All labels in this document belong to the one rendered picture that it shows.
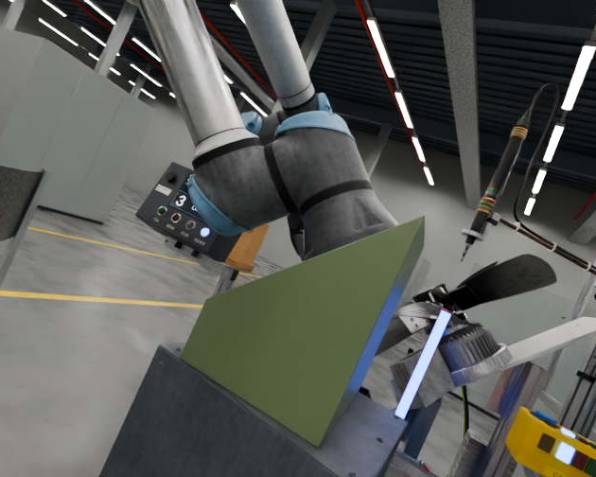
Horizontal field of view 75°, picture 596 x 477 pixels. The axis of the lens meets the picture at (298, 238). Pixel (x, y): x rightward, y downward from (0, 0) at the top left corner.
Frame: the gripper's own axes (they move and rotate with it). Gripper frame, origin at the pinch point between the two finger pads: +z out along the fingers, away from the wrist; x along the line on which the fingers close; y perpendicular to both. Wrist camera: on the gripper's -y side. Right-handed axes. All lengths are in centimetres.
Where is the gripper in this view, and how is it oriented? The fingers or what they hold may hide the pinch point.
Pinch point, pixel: (327, 241)
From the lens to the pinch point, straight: 71.0
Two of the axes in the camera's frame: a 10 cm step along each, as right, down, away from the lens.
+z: 4.6, 5.4, -7.1
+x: -3.4, 8.4, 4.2
